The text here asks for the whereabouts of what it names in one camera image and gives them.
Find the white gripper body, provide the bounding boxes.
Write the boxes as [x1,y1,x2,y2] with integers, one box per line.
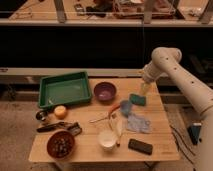
[141,62,158,83]

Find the blue black device on floor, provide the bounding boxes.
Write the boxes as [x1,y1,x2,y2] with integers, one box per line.
[187,123,201,145]

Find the brown bowl with items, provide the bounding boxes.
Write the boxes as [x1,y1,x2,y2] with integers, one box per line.
[47,131,75,159]

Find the teal green sponge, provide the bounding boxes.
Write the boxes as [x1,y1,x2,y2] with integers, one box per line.
[129,94,146,106]

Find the red handled tool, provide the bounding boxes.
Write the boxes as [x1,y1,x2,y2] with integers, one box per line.
[89,103,120,123]

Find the purple bowl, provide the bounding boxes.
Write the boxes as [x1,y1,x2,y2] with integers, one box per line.
[94,82,117,102]

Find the blue crumpled cloth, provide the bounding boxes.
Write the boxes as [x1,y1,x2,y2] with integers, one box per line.
[126,114,151,134]

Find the small blue cup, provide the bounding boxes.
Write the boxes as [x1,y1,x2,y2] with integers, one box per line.
[120,100,132,117]

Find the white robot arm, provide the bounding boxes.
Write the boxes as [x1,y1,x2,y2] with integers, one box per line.
[142,47,213,171]

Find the black stapler tool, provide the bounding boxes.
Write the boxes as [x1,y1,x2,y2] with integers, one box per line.
[37,122,82,136]

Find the green plastic tray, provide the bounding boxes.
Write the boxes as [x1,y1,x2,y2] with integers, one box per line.
[38,71,92,109]

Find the black floor cables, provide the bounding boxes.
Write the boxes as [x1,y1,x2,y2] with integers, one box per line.
[169,124,198,166]

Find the black smartphone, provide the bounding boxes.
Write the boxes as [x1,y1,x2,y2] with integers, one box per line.
[128,139,153,155]

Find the small metal cup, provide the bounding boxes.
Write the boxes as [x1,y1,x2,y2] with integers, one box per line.
[36,110,47,121]

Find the white cup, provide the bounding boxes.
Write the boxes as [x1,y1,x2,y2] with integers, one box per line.
[98,130,117,150]

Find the translucent yellowish gripper finger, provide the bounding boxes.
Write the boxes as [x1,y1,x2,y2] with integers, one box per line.
[140,83,151,96]

